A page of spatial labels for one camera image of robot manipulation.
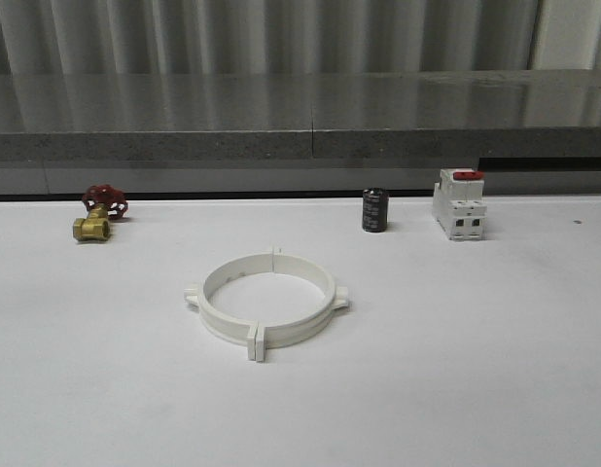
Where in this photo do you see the white half clamp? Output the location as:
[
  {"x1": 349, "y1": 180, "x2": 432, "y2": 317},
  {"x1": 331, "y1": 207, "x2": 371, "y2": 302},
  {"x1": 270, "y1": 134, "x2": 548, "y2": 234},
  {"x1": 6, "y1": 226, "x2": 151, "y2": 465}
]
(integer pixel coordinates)
[
  {"x1": 184, "y1": 248, "x2": 278, "y2": 362},
  {"x1": 247, "y1": 253, "x2": 349, "y2": 362}
]

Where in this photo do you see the black cylindrical capacitor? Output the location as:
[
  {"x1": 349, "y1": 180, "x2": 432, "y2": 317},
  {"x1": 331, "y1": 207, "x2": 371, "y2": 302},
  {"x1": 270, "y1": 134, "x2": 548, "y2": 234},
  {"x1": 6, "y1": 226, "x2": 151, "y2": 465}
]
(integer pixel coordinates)
[{"x1": 362, "y1": 188, "x2": 389, "y2": 233}]

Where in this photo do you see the grey stone countertop ledge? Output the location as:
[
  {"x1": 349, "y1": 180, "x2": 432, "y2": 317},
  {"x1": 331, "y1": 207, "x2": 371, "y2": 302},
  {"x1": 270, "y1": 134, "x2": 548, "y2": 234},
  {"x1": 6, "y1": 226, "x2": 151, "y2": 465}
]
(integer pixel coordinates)
[{"x1": 0, "y1": 71, "x2": 601, "y2": 198}]

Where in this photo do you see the white circuit breaker red switch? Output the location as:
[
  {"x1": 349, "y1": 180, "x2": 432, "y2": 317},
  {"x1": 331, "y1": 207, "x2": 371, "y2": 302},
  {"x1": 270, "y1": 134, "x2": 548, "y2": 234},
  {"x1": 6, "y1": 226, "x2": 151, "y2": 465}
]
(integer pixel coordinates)
[{"x1": 432, "y1": 168, "x2": 487, "y2": 241}]

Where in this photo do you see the brass valve red handle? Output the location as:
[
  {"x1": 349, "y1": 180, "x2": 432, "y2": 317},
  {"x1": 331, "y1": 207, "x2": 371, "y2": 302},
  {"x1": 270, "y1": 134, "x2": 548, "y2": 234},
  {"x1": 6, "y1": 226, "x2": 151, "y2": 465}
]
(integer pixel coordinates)
[{"x1": 73, "y1": 185, "x2": 128, "y2": 241}]

